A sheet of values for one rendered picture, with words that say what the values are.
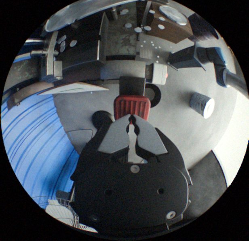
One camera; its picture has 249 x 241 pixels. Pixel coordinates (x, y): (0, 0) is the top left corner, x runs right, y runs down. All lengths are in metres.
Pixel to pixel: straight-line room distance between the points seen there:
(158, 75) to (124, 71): 0.11
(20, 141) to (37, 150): 0.37
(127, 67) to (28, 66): 0.42
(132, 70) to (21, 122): 1.38
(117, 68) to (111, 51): 0.06
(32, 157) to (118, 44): 1.59
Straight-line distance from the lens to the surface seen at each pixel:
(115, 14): 0.30
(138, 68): 0.24
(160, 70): 0.27
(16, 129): 1.37
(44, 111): 1.50
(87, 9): 0.20
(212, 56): 0.64
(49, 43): 0.28
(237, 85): 0.52
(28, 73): 0.42
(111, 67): 0.24
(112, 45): 0.26
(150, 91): 0.92
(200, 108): 1.16
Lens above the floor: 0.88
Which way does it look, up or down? 62 degrees down
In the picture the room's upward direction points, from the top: 175 degrees counter-clockwise
